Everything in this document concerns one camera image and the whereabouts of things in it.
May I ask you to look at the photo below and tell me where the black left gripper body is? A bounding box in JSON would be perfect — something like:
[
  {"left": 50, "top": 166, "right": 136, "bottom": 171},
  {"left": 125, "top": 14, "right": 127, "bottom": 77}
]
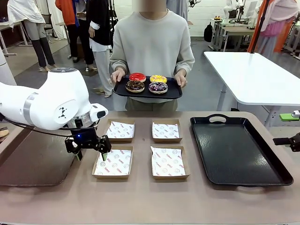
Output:
[{"left": 69, "top": 127, "right": 101, "bottom": 150}]

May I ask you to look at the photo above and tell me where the white printed liner paper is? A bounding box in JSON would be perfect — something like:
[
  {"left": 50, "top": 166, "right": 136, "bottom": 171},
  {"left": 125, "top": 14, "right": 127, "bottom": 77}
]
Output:
[
  {"left": 152, "top": 121, "right": 180, "bottom": 139},
  {"left": 105, "top": 121, "right": 135, "bottom": 139},
  {"left": 150, "top": 146, "right": 186, "bottom": 177},
  {"left": 94, "top": 149, "right": 132, "bottom": 176}
]

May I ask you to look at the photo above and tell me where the brown cardboard food box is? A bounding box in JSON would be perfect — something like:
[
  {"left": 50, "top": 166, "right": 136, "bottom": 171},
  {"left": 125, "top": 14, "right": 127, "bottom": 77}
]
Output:
[
  {"left": 104, "top": 119, "right": 136, "bottom": 143},
  {"left": 91, "top": 145, "right": 134, "bottom": 180},
  {"left": 150, "top": 145, "right": 191, "bottom": 182},
  {"left": 151, "top": 119, "right": 183, "bottom": 143}
]

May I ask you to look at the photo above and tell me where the chocolate sprinkled donut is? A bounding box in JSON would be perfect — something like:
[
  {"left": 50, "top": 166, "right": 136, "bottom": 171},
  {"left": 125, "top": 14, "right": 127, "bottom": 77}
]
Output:
[{"left": 125, "top": 81, "right": 145, "bottom": 94}]

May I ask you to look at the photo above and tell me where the purple glazed donut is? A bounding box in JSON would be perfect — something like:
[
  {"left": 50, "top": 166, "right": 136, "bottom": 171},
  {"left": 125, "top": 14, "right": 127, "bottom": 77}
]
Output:
[{"left": 148, "top": 82, "right": 169, "bottom": 95}]

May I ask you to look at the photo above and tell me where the small black serving tray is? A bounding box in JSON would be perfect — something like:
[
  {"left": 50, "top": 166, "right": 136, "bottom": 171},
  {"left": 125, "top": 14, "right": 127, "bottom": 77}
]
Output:
[{"left": 112, "top": 75, "right": 183, "bottom": 99}]

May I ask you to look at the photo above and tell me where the beige sleeved right forearm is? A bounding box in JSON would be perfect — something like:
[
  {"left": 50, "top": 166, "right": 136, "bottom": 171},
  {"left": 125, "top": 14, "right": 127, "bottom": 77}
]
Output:
[{"left": 109, "top": 50, "right": 128, "bottom": 73}]

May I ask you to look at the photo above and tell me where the beige sleeved left forearm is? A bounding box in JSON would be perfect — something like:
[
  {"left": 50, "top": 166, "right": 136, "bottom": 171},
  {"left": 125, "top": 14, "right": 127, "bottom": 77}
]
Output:
[{"left": 175, "top": 50, "right": 195, "bottom": 75}]

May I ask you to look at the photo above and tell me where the person's right hand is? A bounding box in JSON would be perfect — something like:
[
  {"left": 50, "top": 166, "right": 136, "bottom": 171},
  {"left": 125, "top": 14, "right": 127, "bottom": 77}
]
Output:
[{"left": 112, "top": 69, "right": 128, "bottom": 89}]

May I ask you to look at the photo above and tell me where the person's left hand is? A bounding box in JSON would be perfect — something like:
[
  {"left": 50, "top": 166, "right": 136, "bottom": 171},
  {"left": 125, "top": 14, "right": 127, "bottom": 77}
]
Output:
[{"left": 174, "top": 71, "right": 188, "bottom": 88}]

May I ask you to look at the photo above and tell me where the white table with legs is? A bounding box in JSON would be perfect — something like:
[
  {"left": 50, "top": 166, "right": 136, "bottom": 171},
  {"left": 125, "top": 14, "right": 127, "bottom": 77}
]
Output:
[{"left": 203, "top": 51, "right": 300, "bottom": 127}]

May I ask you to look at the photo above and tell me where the plain tan donut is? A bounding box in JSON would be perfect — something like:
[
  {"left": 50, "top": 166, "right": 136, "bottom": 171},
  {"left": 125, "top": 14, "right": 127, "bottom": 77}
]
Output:
[{"left": 0, "top": 127, "right": 10, "bottom": 142}]

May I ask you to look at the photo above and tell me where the red glazed donut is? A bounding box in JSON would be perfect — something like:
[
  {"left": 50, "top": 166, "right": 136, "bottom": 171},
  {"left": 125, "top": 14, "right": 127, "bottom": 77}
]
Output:
[{"left": 128, "top": 72, "right": 147, "bottom": 83}]

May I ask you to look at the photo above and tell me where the yellow sprinkled donut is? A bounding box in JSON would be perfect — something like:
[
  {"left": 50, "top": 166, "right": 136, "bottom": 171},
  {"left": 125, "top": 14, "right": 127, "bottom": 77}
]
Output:
[{"left": 150, "top": 75, "right": 168, "bottom": 84}]

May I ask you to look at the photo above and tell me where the orange hanging garment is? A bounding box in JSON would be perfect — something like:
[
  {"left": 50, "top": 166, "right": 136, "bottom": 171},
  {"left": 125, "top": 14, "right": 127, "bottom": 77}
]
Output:
[{"left": 247, "top": 0, "right": 293, "bottom": 53}]

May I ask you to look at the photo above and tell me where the black stand pole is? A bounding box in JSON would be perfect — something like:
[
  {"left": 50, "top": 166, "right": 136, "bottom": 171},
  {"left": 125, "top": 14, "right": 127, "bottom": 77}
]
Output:
[{"left": 250, "top": 0, "right": 269, "bottom": 54}]

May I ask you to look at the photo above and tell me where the person in dark trousers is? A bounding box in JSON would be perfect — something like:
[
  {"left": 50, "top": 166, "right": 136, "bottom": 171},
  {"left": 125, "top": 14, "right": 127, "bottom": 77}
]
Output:
[{"left": 75, "top": 0, "right": 98, "bottom": 71}]

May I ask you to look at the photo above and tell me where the light wooden background desk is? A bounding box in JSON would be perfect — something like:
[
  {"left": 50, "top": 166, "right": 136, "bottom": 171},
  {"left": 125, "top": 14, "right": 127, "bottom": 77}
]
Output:
[{"left": 210, "top": 18, "right": 256, "bottom": 53}]

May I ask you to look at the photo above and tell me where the pink hanging garment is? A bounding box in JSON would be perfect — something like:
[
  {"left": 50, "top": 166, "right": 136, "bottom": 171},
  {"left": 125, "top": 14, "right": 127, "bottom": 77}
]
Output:
[{"left": 260, "top": 0, "right": 300, "bottom": 53}]

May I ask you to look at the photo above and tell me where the person in beige sweater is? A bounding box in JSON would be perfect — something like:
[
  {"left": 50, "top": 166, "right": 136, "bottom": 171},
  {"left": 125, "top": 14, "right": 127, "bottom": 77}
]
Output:
[{"left": 109, "top": 0, "right": 195, "bottom": 112}]

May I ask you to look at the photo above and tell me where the black backpack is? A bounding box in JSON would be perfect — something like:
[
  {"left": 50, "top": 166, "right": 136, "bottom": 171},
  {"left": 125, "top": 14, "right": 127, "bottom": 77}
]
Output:
[{"left": 203, "top": 22, "right": 214, "bottom": 43}]

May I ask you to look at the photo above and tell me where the person in black cardigan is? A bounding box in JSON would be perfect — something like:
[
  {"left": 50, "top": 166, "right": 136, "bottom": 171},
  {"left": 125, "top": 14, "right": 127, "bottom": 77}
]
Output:
[{"left": 86, "top": 0, "right": 118, "bottom": 98}]

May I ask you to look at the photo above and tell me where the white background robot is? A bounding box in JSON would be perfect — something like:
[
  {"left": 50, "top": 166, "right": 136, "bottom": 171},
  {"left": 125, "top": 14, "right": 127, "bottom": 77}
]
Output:
[{"left": 222, "top": 0, "right": 246, "bottom": 20}]

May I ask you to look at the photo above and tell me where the black office chair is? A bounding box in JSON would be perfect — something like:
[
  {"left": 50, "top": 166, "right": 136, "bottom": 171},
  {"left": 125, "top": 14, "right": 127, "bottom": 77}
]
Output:
[{"left": 42, "top": 13, "right": 58, "bottom": 38}]

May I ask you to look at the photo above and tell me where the person in orange top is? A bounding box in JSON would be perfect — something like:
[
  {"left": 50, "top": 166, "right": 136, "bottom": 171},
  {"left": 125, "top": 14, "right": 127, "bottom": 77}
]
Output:
[{"left": 55, "top": 0, "right": 80, "bottom": 63}]

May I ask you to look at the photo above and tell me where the white background desk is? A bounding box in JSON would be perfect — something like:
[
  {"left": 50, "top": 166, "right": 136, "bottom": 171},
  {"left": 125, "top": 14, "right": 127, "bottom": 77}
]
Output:
[{"left": 0, "top": 17, "right": 31, "bottom": 57}]

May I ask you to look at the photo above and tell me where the grey hanging garment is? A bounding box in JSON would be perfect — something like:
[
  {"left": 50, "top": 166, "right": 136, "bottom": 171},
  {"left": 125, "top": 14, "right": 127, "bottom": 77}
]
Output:
[{"left": 166, "top": 0, "right": 188, "bottom": 22}]

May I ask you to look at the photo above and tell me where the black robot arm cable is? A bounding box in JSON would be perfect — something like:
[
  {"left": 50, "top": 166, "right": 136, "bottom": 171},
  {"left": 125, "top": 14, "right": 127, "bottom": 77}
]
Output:
[{"left": 0, "top": 114, "right": 79, "bottom": 139}]

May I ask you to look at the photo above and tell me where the large brown handled tray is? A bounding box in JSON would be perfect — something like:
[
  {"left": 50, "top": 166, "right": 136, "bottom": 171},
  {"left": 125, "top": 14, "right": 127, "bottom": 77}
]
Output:
[{"left": 0, "top": 127, "right": 78, "bottom": 187}]

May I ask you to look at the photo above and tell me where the large black handled tray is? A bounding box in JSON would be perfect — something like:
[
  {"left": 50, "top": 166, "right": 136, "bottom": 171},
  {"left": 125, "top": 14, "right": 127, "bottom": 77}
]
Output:
[{"left": 189, "top": 114, "right": 294, "bottom": 188}]

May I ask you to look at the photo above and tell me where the white cylindrical pedestal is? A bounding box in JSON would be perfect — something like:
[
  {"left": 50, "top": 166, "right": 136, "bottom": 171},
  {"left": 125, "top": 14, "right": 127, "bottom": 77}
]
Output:
[{"left": 0, "top": 48, "right": 17, "bottom": 86}]

